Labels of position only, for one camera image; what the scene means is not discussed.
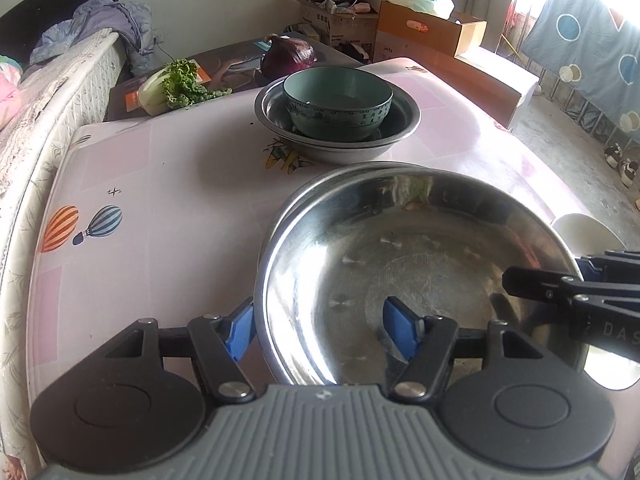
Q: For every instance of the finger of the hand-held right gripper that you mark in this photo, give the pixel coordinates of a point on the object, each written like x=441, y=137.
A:
x=530, y=284
x=592, y=267

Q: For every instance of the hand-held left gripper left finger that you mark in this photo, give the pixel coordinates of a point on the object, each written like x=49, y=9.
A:
x=240, y=332

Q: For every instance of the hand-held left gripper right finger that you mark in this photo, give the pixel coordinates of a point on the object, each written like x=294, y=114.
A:
x=400, y=330

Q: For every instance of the steel plate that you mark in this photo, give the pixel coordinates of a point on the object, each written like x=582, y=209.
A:
x=607, y=372
x=420, y=260

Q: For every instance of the steel bowl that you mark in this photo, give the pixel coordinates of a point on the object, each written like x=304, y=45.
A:
x=400, y=125

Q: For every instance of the teal ceramic bowl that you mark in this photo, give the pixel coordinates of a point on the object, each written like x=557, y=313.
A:
x=340, y=120

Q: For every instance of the white round object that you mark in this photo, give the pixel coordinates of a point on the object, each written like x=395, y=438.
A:
x=585, y=232

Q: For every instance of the black and white sneaker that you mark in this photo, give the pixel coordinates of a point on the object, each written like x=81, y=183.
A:
x=613, y=156
x=630, y=172

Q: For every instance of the pink balloon-print tablecloth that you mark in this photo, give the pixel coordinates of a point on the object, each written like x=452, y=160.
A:
x=175, y=160

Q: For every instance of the large flat cardboard box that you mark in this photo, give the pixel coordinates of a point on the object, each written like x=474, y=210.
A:
x=490, y=85

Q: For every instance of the blue blanket with circles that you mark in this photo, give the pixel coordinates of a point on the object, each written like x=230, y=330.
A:
x=590, y=50

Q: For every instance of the napa cabbage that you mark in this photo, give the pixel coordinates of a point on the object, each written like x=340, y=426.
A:
x=172, y=85

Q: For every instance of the low dark side table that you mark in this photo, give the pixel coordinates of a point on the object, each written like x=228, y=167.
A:
x=235, y=67

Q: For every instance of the open orange cardboard box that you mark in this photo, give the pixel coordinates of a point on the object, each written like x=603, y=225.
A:
x=435, y=35

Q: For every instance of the red cabbage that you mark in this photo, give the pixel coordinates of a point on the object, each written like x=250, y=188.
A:
x=290, y=55

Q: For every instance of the brown printed cardboard box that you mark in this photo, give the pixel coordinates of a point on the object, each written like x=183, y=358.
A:
x=350, y=35

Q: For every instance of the white quilted mattress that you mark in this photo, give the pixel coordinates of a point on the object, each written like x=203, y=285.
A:
x=60, y=90

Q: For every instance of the white plastic bag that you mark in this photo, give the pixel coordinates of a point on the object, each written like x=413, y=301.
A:
x=420, y=0

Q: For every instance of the pink quilt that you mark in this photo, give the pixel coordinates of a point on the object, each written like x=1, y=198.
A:
x=7, y=95

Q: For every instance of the grey-blue jacket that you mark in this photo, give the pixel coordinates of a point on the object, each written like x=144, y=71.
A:
x=100, y=20

